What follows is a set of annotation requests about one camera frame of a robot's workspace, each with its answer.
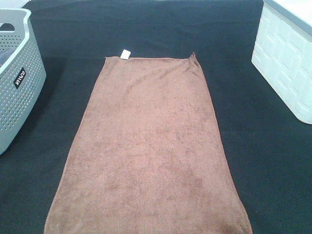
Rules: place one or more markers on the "grey perforated laundry basket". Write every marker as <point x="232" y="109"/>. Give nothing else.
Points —
<point x="22" y="75"/>

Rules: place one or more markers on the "white storage bin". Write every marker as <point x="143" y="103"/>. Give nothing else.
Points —
<point x="283" y="53"/>

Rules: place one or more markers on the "brown microfibre towel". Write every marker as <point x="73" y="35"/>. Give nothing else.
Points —
<point x="148" y="157"/>

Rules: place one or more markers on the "grey towel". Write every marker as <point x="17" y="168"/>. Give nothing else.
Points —
<point x="5" y="55"/>

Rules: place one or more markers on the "black table mat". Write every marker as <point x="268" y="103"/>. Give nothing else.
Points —
<point x="269" y="151"/>

